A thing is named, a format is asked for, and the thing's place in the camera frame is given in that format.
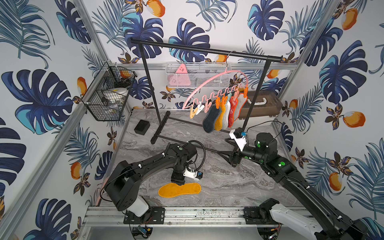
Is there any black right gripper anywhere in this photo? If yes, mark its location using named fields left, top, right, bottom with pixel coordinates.
left=217, top=145, right=267, bottom=166

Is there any orange shoe insole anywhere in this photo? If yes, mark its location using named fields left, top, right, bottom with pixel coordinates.
left=215, top=100, right=226, bottom=131
left=158, top=183, right=202, bottom=198

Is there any dark grey shoe insole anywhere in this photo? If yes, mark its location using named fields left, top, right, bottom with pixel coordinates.
left=203, top=105, right=221, bottom=133

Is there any pink clip hanger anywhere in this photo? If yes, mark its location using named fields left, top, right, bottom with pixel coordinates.
left=183, top=62, right=249, bottom=118

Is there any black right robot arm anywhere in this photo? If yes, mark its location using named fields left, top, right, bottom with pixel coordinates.
left=218, top=130, right=384, bottom=240

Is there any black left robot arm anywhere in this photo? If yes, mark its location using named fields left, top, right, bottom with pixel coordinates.
left=102, top=140, right=207, bottom=224

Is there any red shoe insole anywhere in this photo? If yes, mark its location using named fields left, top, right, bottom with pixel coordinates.
left=228, top=96, right=238, bottom=128

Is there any white shoe insole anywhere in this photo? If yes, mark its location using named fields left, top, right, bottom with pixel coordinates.
left=224, top=91, right=248, bottom=129

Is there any brown lid storage box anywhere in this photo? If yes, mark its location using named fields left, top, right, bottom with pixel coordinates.
left=239, top=90, right=283, bottom=120

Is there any small black box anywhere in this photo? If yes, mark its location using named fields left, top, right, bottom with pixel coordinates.
left=134, top=120, right=151, bottom=136

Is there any pink triangle item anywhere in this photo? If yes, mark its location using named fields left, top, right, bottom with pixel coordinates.
left=168, top=64, right=191, bottom=88

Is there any black garment rack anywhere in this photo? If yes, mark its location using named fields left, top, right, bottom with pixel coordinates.
left=130, top=38, right=283, bottom=145

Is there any white bowl in basket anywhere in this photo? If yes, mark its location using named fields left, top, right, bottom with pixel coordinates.
left=103, top=88, right=129, bottom=103

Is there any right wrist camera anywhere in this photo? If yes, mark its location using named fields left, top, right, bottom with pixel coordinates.
left=229, top=128, right=248, bottom=152

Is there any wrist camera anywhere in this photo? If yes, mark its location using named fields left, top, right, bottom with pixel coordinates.
left=229, top=128, right=248, bottom=152
left=183, top=168, right=203, bottom=181

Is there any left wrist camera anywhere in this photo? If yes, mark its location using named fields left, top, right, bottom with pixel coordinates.
left=183, top=168, right=203, bottom=181

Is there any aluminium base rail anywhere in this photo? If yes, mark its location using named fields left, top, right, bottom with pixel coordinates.
left=82, top=205, right=328, bottom=228

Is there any clear wall shelf basket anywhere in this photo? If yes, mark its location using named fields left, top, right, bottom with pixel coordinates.
left=165, top=63, right=234, bottom=89

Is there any black wire basket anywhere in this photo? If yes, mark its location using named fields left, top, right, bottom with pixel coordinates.
left=81, top=63, right=137, bottom=122

